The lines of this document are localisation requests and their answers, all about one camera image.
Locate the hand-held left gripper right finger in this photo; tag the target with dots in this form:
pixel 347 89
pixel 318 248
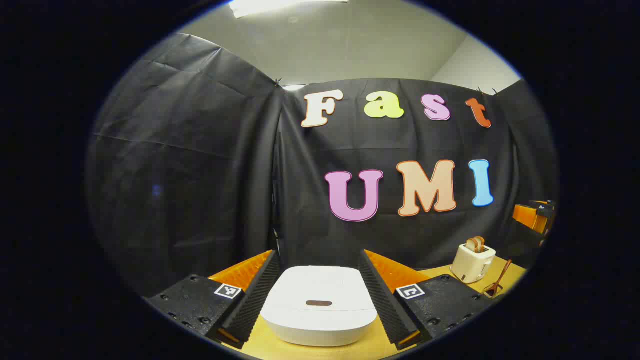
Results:
pixel 382 300

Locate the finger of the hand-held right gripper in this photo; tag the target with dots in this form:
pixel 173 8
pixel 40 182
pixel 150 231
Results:
pixel 525 215

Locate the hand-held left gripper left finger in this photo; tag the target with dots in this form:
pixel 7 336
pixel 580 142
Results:
pixel 255 300

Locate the brown wooden spoon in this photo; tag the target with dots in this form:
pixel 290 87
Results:
pixel 502 272

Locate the white rice cooker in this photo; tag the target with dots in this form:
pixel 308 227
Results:
pixel 320 285

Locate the toasted bread slice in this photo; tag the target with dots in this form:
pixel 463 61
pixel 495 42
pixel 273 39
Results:
pixel 480 243
pixel 471 246

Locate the white toaster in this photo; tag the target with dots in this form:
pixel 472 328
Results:
pixel 470 265

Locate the black backdrop cloth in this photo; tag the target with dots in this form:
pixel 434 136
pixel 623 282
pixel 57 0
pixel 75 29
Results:
pixel 200 175

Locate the ceiling light panel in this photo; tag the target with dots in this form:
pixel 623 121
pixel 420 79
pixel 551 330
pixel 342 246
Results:
pixel 270 6

